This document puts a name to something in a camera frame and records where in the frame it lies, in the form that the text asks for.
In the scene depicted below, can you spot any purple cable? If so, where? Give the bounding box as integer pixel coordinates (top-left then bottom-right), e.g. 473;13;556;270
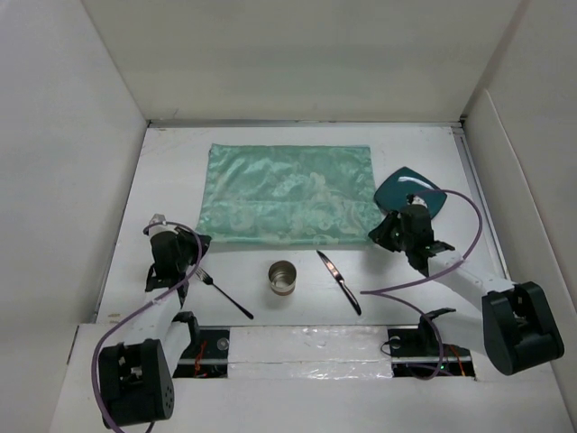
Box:
359;189;484;380
89;221;204;430

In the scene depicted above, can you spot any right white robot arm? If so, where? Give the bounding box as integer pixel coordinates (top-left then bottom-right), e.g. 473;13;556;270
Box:
369;204;564;375

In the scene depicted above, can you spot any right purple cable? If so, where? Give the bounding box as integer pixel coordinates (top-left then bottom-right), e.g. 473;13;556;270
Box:
359;189;484;380

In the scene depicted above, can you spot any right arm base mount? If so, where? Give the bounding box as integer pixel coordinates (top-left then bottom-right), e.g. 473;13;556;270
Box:
380;318;475;380

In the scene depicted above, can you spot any steel cup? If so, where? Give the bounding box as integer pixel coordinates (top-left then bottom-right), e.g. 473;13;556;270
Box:
268;261;297;296

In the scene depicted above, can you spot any green patterned placemat cloth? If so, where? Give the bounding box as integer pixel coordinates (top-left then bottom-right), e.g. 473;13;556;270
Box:
197;144;382;245

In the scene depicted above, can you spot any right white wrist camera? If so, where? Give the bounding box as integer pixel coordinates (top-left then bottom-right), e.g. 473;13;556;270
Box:
407;194;428;208

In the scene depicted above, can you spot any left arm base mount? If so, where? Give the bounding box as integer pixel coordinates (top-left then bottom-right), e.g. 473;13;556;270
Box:
173;327;231;379

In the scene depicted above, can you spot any black table knife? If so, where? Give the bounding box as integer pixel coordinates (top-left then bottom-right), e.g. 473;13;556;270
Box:
316;250;362;316

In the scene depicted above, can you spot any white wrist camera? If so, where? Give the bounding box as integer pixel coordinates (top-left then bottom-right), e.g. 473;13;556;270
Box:
143;213;171;238
407;194;428;208

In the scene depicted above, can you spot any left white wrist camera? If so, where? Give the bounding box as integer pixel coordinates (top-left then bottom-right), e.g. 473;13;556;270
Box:
143;213;171;238

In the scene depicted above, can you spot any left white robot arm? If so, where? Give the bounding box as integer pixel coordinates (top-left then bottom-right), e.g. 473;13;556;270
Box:
95;226;212;430

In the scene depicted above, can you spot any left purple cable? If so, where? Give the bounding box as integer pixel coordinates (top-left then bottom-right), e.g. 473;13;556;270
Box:
89;221;204;430

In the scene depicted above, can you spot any teal square plate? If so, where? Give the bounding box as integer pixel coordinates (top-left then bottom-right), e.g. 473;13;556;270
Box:
373;167;447;217

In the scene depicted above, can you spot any black fork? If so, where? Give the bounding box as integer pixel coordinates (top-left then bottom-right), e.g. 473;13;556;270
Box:
195;267;254;320

